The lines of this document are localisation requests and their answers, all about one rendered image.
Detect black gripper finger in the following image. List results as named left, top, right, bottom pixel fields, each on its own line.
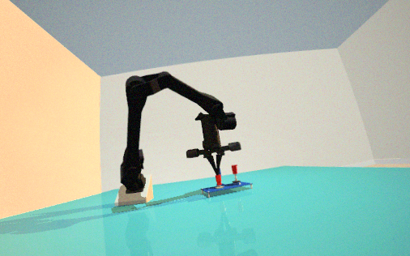
left=216, top=153, right=225, bottom=175
left=203, top=156, right=218, bottom=175

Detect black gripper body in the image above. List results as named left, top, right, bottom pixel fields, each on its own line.
left=186, top=129, right=241, bottom=158

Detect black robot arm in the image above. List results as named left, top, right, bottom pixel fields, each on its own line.
left=120, top=71, right=237, bottom=194

